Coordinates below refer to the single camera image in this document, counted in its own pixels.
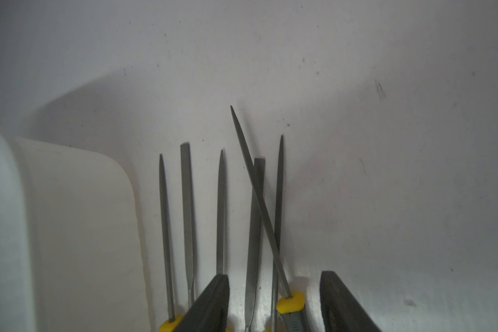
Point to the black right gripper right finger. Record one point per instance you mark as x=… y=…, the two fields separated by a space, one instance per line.
x=340 y=310

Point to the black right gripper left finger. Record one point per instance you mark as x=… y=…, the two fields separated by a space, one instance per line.
x=209 y=313

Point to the needle file yellow handle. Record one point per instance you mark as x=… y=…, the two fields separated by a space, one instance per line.
x=172 y=321
x=277 y=230
x=253 y=263
x=292 y=306
x=221 y=215
x=188 y=219

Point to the white plastic storage box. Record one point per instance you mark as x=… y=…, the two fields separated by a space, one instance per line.
x=70 y=253

